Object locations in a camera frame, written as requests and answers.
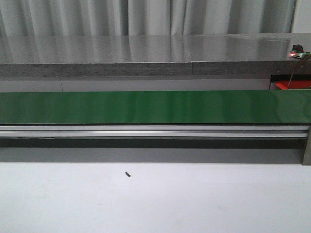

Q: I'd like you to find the green conveyor belt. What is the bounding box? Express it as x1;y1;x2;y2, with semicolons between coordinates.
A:
0;90;311;124

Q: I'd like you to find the grey stone counter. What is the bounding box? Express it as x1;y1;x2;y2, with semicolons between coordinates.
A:
0;33;311;77

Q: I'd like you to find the red plastic tray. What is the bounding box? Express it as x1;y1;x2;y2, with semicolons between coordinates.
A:
276;81;311;90

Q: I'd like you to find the small green circuit board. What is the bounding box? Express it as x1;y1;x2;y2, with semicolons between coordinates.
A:
290;50;311;59

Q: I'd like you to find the small black sensor module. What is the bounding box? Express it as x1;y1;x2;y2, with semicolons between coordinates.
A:
292;44;304;53

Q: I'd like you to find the white curtain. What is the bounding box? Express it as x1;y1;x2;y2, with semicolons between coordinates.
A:
0;0;296;36

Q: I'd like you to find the red black wire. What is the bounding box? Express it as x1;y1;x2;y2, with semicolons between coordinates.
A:
288;57;308;90

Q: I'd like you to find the aluminium conveyor frame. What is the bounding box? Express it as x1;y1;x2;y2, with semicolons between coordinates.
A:
0;124;311;165

